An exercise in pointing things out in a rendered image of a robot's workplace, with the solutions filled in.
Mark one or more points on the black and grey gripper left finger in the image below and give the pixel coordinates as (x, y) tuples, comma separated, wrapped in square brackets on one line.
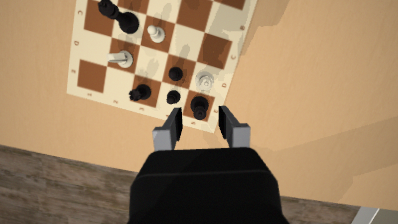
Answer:
[(166, 136)]

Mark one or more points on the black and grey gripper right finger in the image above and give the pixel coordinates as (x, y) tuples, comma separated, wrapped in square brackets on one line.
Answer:
[(237, 134)]

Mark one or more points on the brown and cream chessboard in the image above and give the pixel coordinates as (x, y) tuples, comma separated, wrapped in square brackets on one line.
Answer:
[(200, 35)]

